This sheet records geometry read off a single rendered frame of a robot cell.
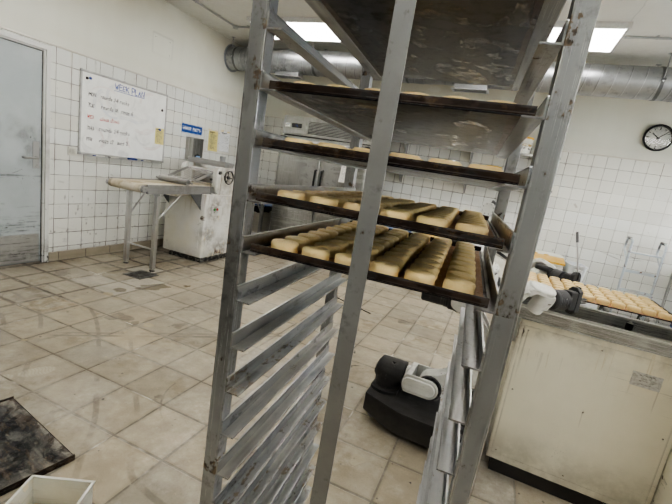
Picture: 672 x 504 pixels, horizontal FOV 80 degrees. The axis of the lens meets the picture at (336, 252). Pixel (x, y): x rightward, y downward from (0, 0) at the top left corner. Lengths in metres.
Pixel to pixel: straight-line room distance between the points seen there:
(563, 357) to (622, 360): 0.23
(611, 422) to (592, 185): 4.30
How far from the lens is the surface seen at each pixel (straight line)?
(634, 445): 2.37
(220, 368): 0.80
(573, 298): 1.99
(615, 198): 6.27
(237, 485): 1.03
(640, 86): 5.34
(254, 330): 0.83
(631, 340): 2.19
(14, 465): 2.25
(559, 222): 6.17
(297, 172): 5.90
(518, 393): 2.25
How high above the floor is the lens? 1.38
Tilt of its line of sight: 11 degrees down
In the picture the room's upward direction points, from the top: 9 degrees clockwise
